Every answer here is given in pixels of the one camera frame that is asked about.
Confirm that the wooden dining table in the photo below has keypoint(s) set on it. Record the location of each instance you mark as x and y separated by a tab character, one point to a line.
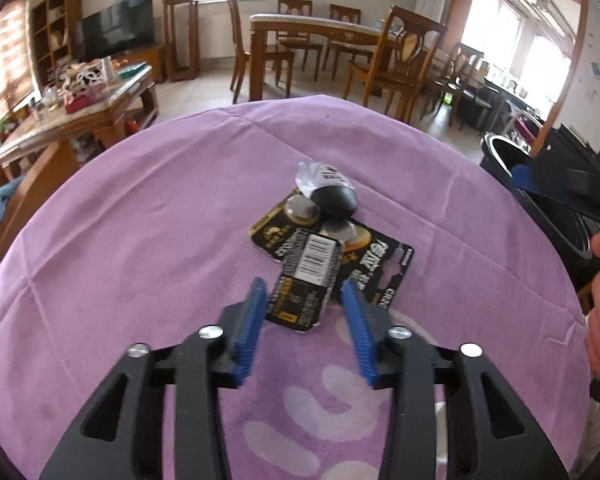
262	24

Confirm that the wooden bookshelf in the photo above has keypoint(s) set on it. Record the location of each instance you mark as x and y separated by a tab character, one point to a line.
54	42

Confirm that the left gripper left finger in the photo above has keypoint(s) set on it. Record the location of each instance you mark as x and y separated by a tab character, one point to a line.
118	432

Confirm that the purple tablecloth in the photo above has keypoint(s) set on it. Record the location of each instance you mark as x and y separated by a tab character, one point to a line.
150	241

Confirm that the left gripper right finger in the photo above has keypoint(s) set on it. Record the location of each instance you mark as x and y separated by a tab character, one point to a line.
490	433

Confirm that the black round trash bin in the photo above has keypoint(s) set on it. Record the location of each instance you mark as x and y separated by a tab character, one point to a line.
569	232

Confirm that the black battery blister card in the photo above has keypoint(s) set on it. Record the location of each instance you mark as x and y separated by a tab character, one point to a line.
309	272

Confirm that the wooden dining chair front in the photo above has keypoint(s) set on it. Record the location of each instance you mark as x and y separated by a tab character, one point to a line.
401	60

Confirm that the coin battery card pair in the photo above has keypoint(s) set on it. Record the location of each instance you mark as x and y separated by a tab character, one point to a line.
375	261

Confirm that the wooden sofa armrest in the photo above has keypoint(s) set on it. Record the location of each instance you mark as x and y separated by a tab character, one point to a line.
54	167

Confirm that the tall wooden stand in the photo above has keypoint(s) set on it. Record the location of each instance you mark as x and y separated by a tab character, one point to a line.
181	39

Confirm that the black flat television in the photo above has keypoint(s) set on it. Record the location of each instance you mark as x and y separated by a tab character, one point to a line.
124	26

